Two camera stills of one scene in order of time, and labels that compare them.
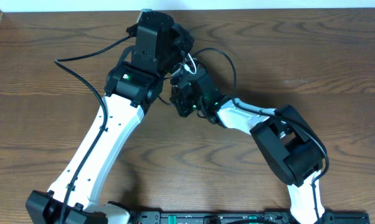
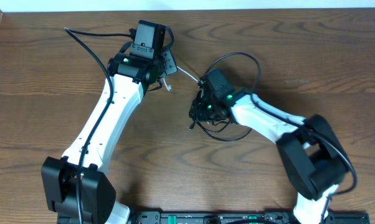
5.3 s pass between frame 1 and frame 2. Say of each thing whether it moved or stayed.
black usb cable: moved
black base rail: stayed
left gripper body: moved
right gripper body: moved
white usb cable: moved
